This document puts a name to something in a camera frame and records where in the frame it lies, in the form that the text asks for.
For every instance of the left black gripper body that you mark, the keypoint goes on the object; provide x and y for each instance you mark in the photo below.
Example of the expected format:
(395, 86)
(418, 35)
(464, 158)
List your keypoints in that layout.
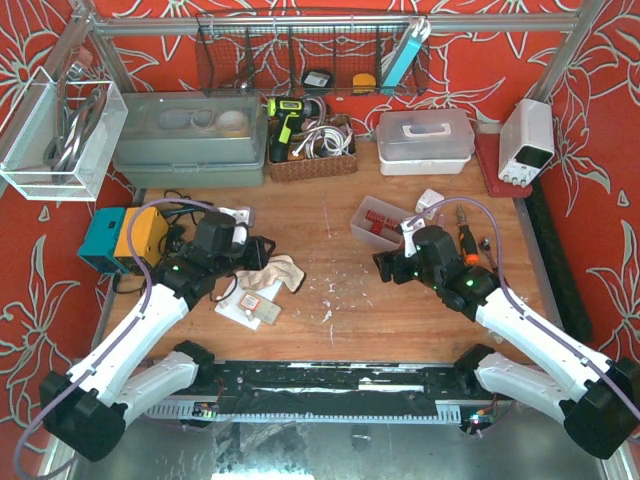
(256, 253)

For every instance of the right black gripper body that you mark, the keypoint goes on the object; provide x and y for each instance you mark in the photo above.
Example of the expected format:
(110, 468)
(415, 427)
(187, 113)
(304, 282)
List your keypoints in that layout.
(390, 265)

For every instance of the beige work glove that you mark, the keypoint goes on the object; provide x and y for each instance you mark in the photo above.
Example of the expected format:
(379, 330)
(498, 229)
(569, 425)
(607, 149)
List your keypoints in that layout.
(279, 268)

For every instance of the red spring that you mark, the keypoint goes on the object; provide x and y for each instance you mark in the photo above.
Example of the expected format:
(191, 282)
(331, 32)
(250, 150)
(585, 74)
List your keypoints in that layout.
(379, 222)

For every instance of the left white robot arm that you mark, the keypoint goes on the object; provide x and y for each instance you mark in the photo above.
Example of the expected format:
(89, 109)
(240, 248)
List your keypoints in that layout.
(89, 407)

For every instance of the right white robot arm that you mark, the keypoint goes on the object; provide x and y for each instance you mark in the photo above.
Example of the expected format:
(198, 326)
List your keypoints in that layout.
(595, 398)

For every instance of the translucent plastic spring box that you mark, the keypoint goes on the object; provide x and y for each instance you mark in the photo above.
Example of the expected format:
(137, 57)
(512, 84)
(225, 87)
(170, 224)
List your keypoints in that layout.
(388, 240)

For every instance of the white cube power adapter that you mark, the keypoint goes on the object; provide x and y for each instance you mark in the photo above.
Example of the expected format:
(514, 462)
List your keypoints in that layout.
(427, 199)

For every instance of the small clear parts case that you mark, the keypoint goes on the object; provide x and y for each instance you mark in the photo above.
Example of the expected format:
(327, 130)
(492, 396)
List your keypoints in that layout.
(256, 307)

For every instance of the teal and yellow device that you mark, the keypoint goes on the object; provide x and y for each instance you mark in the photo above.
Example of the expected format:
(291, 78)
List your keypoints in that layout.
(105, 246)

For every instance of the grey green plastic toolbox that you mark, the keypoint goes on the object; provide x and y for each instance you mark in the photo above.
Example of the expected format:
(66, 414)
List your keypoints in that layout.
(175, 140)

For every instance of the white plastic storage case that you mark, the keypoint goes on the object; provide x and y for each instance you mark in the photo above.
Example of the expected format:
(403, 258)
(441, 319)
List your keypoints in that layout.
(424, 142)

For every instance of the red mat under supply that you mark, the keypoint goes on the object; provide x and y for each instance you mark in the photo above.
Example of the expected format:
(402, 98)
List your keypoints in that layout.
(487, 153)

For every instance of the woven wicker basket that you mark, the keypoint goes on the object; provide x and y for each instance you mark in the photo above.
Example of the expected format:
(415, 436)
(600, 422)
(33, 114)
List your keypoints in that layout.
(326, 150)

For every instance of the white bench power supply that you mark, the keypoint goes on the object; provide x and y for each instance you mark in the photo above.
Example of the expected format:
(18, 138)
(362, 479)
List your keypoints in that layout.
(526, 143)

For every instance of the yellow tape measure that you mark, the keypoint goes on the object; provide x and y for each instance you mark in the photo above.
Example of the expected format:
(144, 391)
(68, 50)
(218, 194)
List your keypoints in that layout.
(363, 84)

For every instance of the blue white power strip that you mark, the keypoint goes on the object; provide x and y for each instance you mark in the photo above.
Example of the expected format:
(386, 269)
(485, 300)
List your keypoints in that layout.
(396, 63)

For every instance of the orange handle screwdriver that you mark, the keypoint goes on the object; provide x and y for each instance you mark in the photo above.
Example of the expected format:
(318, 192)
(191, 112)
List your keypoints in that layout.
(467, 243)

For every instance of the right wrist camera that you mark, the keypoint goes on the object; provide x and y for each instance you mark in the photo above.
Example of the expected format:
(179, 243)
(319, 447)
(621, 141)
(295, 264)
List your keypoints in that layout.
(407, 229)

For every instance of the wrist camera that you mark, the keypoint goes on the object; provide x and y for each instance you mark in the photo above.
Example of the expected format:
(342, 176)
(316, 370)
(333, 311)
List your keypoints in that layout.
(244, 219)
(407, 229)

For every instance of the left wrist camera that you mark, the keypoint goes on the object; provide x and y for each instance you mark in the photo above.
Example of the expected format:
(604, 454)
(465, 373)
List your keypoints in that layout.
(244, 219)

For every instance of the red handle ratchet wrench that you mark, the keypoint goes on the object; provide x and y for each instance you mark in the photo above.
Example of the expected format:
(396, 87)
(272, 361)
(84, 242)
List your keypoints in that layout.
(485, 247)

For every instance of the white peg base plate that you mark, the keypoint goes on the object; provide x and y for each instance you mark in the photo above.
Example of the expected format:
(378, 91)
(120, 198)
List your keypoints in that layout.
(228, 304)

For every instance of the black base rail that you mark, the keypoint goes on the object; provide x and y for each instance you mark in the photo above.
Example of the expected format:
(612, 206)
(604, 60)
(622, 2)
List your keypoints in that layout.
(327, 391)

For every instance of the yellow green cordless drill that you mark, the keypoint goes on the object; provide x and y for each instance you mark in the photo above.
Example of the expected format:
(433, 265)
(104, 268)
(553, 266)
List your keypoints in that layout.
(289, 113)

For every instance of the clear acrylic wall bin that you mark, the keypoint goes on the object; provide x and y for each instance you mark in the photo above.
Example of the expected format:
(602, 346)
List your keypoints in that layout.
(62, 148)

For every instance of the aluminium frame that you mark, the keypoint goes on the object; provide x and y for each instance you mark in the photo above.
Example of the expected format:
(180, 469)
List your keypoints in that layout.
(172, 21)

